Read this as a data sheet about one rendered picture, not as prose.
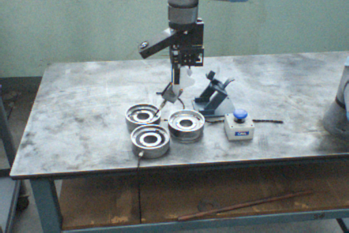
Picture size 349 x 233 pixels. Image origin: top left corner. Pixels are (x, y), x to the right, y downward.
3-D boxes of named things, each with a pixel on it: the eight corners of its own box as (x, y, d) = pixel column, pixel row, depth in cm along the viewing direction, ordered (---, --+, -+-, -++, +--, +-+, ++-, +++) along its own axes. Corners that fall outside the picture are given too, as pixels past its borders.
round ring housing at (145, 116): (123, 134, 114) (122, 122, 111) (128, 113, 122) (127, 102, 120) (159, 135, 113) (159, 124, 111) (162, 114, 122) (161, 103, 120)
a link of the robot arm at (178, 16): (169, 9, 92) (165, -2, 99) (169, 28, 95) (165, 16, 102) (201, 8, 93) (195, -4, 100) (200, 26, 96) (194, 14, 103)
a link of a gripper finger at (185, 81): (195, 99, 107) (196, 68, 103) (174, 101, 106) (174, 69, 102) (193, 94, 110) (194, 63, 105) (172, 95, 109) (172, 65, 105)
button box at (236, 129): (228, 141, 112) (230, 127, 109) (223, 126, 118) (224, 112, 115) (256, 139, 112) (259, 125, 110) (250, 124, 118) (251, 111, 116)
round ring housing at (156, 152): (142, 131, 115) (142, 120, 112) (175, 141, 111) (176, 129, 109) (124, 153, 107) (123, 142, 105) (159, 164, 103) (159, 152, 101)
